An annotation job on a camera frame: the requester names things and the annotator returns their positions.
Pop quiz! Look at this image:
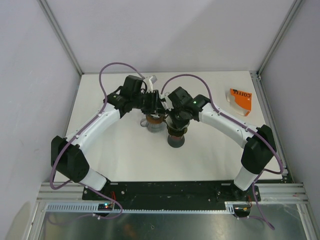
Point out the grey cable duct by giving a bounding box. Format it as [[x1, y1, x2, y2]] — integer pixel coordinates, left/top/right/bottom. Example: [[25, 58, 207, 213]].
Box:
[[45, 201, 247, 214]]

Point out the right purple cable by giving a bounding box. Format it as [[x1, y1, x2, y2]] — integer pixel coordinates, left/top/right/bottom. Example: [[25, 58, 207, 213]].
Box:
[[159, 74, 286, 231]]

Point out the red and grey carafe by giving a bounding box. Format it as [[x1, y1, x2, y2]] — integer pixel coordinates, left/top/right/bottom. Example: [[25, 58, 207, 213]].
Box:
[[167, 134, 185, 148]]

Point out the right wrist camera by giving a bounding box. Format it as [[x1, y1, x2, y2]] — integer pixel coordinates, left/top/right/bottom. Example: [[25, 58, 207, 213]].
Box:
[[159, 92, 174, 111]]

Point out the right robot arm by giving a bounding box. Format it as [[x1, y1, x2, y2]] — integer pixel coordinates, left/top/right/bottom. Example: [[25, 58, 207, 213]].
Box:
[[163, 87, 276, 201]]

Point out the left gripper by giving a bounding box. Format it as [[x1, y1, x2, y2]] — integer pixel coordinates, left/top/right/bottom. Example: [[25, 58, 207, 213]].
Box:
[[131, 90, 166, 115]]

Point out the orange coffee filter box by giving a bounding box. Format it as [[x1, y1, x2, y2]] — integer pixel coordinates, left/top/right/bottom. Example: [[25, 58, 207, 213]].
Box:
[[226, 88, 253, 117]]

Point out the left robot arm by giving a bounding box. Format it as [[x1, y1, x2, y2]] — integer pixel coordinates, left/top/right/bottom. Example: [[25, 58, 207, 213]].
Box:
[[51, 75, 165, 200]]

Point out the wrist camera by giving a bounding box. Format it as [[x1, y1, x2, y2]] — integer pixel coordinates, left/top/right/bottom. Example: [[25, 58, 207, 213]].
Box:
[[143, 75, 157, 93], [159, 92, 174, 111]]

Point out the dark olive dripper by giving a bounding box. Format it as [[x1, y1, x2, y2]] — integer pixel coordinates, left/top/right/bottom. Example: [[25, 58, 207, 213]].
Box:
[[165, 116, 190, 138]]

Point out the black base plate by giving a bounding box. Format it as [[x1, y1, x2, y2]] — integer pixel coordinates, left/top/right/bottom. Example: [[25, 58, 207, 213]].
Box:
[[82, 180, 261, 211]]

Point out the brown dripper ring holder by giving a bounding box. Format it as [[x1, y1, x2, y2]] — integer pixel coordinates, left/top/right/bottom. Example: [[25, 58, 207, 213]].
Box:
[[145, 114, 166, 125]]

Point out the aluminium frame rail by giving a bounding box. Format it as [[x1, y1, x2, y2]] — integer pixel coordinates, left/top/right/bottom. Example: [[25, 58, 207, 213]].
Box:
[[37, 181, 309, 203]]

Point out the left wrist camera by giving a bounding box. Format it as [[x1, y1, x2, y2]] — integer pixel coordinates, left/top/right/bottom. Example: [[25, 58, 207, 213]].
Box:
[[143, 75, 157, 93]]

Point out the clear glass server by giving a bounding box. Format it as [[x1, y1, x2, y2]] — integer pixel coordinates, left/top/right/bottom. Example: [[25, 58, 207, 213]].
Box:
[[139, 118, 165, 134]]

